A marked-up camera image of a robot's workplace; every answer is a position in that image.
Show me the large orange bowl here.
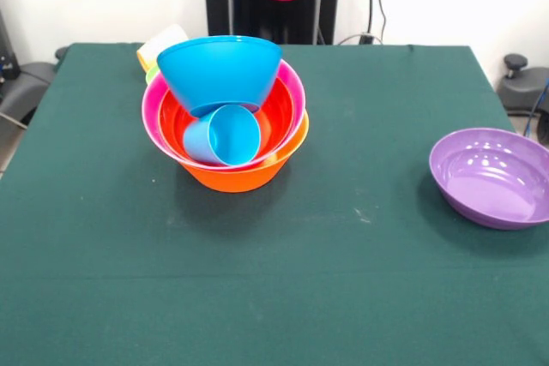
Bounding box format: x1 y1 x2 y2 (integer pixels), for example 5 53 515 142
178 111 311 194

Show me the blue cup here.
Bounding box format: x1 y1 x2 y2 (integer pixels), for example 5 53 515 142
183 104 262 168

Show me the red-orange bowl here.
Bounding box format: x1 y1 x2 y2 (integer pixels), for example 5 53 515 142
158 76 297 165

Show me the medium blue bowl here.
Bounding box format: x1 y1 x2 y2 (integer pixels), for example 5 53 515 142
156 35 284 119

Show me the large pink bowl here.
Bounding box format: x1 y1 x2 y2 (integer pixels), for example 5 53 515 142
141 59 308 169

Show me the dark green tablecloth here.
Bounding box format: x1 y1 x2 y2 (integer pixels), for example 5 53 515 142
0 42 549 366

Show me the small green bowl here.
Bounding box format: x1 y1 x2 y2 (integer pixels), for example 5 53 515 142
144 63 162 87

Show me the yellow cup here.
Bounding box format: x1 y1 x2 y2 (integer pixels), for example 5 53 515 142
136 23 190 72

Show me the purple bowl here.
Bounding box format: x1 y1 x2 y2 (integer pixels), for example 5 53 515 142
429 127 549 231

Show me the black equipment box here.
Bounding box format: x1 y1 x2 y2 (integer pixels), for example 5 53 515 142
0 9 19 80

